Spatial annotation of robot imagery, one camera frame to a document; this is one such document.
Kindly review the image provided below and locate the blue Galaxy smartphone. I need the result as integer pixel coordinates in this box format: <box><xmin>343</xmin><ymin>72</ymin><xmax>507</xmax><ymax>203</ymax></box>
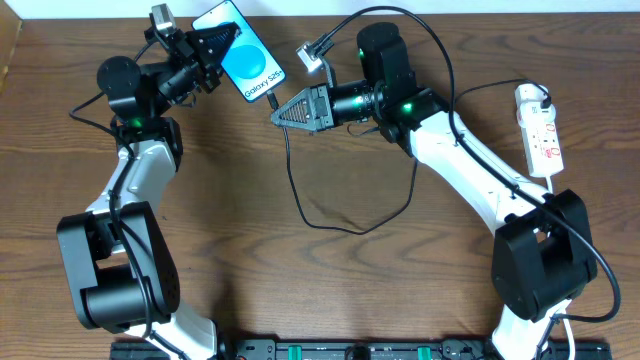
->
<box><xmin>192</xmin><ymin>1</ymin><xmax>286</xmax><ymax>103</ymax></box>

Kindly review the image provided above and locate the black charger cable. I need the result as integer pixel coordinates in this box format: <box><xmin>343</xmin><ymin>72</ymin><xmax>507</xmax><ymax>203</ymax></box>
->
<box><xmin>266</xmin><ymin>78</ymin><xmax>553</xmax><ymax>236</ymax></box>

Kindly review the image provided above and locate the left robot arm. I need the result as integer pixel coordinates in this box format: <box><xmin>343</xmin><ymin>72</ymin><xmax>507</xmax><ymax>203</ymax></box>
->
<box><xmin>56</xmin><ymin>23</ymin><xmax>240</xmax><ymax>359</ymax></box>

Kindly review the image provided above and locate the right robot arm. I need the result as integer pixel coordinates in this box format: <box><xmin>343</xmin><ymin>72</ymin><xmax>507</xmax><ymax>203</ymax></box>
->
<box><xmin>271</xmin><ymin>22</ymin><xmax>602</xmax><ymax>359</ymax></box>

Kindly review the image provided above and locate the white power strip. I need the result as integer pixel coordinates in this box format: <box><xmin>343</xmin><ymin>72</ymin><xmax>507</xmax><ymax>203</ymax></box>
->
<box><xmin>515</xmin><ymin>83</ymin><xmax>564</xmax><ymax>178</ymax></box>

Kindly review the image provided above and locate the white power strip cord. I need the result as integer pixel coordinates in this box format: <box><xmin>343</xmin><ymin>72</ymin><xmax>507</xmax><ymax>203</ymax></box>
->
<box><xmin>544</xmin><ymin>174</ymin><xmax>577</xmax><ymax>360</ymax></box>

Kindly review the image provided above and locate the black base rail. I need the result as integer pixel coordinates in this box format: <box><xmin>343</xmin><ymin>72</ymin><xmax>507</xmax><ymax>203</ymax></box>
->
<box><xmin>109</xmin><ymin>339</ymin><xmax>613</xmax><ymax>360</ymax></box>

